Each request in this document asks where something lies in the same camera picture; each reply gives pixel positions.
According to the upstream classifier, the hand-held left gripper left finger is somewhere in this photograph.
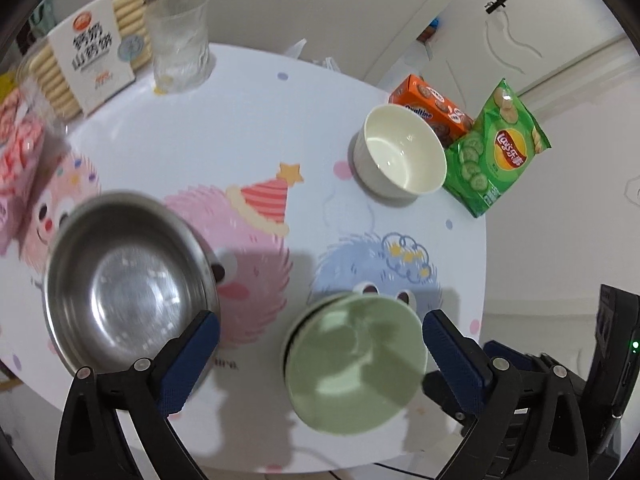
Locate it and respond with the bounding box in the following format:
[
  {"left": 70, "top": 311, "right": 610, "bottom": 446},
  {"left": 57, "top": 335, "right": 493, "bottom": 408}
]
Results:
[{"left": 55, "top": 309, "right": 222, "bottom": 480}]

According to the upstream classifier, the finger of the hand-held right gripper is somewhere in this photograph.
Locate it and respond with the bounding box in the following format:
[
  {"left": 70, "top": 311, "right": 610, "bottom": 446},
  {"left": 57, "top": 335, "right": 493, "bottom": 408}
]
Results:
[
  {"left": 482, "top": 340, "right": 567, "bottom": 368},
  {"left": 422, "top": 372, "right": 480, "bottom": 424}
]

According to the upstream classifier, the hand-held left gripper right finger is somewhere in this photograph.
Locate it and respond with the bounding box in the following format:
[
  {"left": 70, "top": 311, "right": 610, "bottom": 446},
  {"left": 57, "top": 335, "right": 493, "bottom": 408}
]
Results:
[{"left": 422, "top": 309, "right": 590, "bottom": 480}]

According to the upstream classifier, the stainless steel bowl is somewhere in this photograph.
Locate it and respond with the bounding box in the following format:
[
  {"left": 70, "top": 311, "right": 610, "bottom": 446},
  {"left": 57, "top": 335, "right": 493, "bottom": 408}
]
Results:
[
  {"left": 42, "top": 195, "right": 223, "bottom": 381},
  {"left": 42, "top": 190, "right": 216, "bottom": 376}
]

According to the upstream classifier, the green ribbed bowl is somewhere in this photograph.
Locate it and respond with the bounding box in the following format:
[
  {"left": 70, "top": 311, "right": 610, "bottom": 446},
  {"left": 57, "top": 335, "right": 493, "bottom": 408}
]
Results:
[
  {"left": 285, "top": 294, "right": 428, "bottom": 433},
  {"left": 281, "top": 292, "right": 416, "bottom": 386}
]

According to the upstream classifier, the green chips bag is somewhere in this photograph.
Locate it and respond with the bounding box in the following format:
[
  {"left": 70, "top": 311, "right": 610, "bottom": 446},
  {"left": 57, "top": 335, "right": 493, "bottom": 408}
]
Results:
[{"left": 442, "top": 78, "right": 552, "bottom": 218}]

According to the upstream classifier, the white ribbed bowl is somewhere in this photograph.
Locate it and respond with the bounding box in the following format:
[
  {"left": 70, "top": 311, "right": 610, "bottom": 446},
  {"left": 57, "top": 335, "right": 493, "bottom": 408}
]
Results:
[{"left": 350, "top": 104, "right": 447, "bottom": 203}]

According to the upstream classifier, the cartoon printed table mat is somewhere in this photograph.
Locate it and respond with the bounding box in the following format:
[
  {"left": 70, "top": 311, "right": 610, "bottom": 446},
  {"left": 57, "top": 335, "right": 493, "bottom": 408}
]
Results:
[{"left": 0, "top": 42, "right": 488, "bottom": 473}]

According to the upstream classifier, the pink snack packet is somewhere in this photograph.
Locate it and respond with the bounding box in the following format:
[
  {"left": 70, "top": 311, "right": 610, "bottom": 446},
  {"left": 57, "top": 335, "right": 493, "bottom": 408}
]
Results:
[{"left": 0, "top": 87, "right": 68, "bottom": 256}]

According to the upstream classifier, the orange cookie box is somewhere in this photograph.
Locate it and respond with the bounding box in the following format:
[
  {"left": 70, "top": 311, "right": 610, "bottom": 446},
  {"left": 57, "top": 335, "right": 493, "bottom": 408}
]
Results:
[{"left": 389, "top": 74, "right": 476, "bottom": 146}]

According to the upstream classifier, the clear glass cup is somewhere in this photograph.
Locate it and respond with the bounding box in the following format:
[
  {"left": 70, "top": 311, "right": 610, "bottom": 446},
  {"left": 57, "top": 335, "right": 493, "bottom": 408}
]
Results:
[{"left": 146, "top": 0, "right": 213, "bottom": 92}]

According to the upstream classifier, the clear biscuit box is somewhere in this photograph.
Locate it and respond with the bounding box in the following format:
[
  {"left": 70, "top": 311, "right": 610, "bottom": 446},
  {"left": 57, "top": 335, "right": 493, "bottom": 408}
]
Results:
[{"left": 15, "top": 0, "right": 166, "bottom": 121}]

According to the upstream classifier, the white door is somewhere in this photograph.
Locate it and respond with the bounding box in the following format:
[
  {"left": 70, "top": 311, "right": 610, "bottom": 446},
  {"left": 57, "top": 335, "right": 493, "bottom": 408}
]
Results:
[{"left": 370, "top": 0, "right": 636, "bottom": 106}]

